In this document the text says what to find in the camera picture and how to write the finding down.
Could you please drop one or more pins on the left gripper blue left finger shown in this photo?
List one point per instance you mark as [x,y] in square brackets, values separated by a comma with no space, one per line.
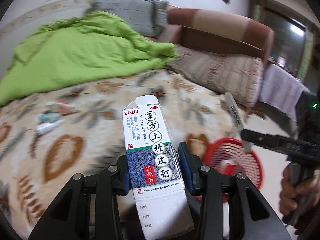
[121,181]

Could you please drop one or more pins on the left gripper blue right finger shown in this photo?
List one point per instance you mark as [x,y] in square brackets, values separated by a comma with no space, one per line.
[189,165]

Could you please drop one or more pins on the blue white medicine box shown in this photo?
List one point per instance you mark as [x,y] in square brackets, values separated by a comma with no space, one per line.
[155,174]

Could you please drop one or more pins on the long white barcode box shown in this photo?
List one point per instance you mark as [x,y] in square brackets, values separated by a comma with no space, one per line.
[237,118]

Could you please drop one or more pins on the teal white small tube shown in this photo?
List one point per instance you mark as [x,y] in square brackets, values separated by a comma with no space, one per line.
[48,122]

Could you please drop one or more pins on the right hand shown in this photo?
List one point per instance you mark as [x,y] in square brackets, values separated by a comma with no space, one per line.
[289,193]

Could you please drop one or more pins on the red plastic basket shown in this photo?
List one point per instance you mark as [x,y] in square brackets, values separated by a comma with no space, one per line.
[227,156]

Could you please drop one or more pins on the lavender cloth covered table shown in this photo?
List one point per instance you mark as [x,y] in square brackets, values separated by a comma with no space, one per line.
[281,90]

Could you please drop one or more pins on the leaf pattern bed blanket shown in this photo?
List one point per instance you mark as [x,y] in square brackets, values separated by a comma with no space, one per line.
[34,168]

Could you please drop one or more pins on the striped beige pillow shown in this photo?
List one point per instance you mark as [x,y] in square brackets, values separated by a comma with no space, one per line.
[241,75]

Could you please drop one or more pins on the dark glass cabinet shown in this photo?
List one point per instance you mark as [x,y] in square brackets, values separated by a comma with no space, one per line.
[294,35]

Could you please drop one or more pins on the brown sofa headboard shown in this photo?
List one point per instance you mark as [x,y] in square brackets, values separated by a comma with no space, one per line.
[218,32]

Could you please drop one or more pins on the green quilt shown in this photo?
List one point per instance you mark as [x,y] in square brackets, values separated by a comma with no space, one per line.
[69,52]

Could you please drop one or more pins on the grey quilted pillow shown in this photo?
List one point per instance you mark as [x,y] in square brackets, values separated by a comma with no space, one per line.
[147,17]

